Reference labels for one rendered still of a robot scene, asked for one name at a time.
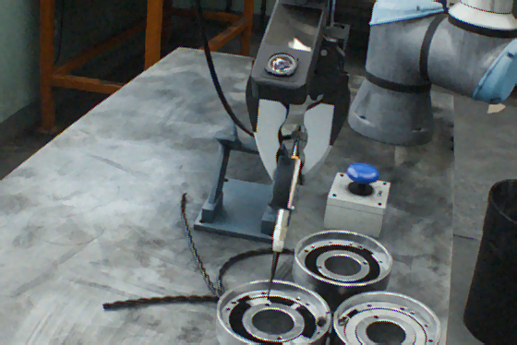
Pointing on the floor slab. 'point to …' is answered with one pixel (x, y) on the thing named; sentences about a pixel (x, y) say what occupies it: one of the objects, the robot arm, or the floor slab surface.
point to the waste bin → (496, 270)
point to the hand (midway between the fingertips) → (289, 173)
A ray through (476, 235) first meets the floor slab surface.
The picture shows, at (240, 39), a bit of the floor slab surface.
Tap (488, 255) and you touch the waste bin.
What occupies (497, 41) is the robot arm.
